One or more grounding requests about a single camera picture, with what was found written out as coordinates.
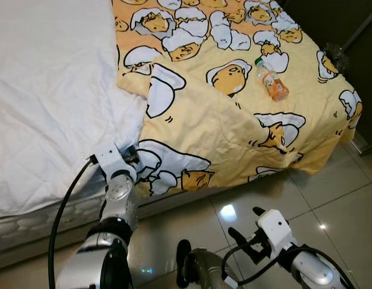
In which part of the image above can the grey quilted mattress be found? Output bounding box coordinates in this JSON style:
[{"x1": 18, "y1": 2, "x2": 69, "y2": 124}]
[{"x1": 0, "y1": 175, "x2": 144, "y2": 253}]

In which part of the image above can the robot right leg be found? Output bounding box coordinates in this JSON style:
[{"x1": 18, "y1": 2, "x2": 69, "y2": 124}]
[{"x1": 175, "y1": 239, "x2": 236, "y2": 289}]

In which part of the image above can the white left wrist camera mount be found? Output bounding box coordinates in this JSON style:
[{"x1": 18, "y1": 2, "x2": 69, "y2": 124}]
[{"x1": 93, "y1": 142, "x2": 138, "y2": 182}]

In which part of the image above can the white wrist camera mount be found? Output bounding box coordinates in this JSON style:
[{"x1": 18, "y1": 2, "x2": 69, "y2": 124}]
[
  {"x1": 93, "y1": 142, "x2": 138, "y2": 182},
  {"x1": 257, "y1": 208, "x2": 294, "y2": 255}
]

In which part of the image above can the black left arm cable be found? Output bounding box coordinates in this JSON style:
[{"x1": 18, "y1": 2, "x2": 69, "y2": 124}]
[{"x1": 48, "y1": 155, "x2": 99, "y2": 289}]

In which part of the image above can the plastic bottle orange drink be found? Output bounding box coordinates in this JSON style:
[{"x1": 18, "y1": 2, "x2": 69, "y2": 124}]
[{"x1": 253, "y1": 57, "x2": 291, "y2": 102}]

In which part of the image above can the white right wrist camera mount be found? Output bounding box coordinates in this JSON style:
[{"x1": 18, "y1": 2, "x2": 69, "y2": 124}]
[{"x1": 257, "y1": 208, "x2": 294, "y2": 255}]

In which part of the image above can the white quilted mattress pad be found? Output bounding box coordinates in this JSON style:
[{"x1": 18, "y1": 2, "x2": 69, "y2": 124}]
[{"x1": 0, "y1": 0, "x2": 149, "y2": 220}]

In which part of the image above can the yellow egg print duvet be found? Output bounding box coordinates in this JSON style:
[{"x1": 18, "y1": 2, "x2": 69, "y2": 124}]
[{"x1": 111, "y1": 0, "x2": 363, "y2": 197}]

